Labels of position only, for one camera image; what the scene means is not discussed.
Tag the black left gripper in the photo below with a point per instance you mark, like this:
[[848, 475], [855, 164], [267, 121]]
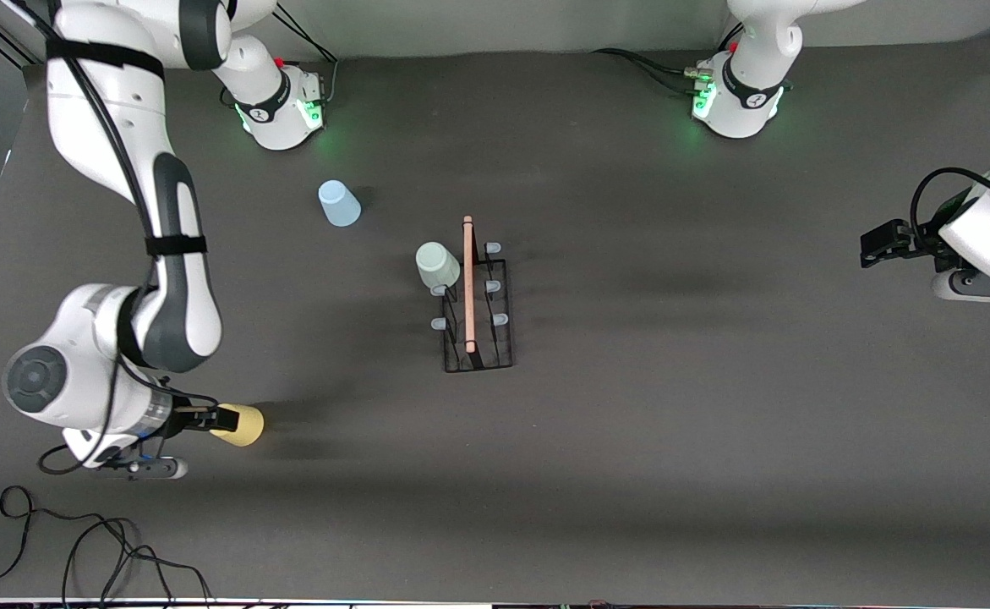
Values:
[[920, 239]]

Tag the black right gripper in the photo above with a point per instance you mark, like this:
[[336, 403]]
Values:
[[185, 419]]

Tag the yellow plastic cup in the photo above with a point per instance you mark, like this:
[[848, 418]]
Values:
[[248, 427]]

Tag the pale green plastic cup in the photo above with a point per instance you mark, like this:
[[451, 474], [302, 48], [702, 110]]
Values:
[[437, 265]]

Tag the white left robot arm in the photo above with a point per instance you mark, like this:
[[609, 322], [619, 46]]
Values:
[[748, 101]]

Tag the light blue plastic cup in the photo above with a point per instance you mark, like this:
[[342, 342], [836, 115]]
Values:
[[340, 205]]

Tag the dark grey table cover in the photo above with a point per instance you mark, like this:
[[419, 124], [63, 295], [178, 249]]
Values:
[[630, 423]]

